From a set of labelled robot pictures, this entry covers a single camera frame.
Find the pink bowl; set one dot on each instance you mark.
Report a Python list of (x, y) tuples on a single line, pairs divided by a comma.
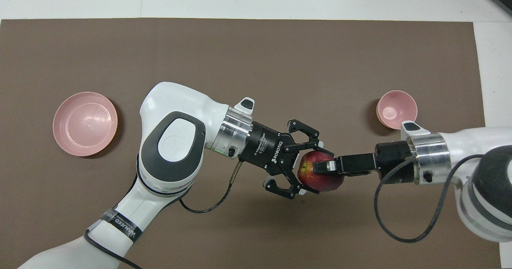
[(394, 109)]

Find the brown table mat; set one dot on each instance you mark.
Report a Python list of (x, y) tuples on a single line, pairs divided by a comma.
[(256, 53)]

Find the red apple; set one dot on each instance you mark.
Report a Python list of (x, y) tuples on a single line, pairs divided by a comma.
[(324, 184)]

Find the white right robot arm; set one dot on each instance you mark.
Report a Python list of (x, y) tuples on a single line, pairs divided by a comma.
[(472, 153)]

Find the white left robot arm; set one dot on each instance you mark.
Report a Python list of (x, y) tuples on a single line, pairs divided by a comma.
[(176, 141)]

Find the pink plate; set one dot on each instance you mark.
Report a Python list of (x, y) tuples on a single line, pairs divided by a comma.
[(85, 124)]

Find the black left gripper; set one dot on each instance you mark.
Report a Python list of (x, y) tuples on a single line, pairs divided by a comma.
[(264, 147)]

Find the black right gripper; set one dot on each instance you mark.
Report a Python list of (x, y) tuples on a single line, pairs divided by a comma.
[(360, 164)]

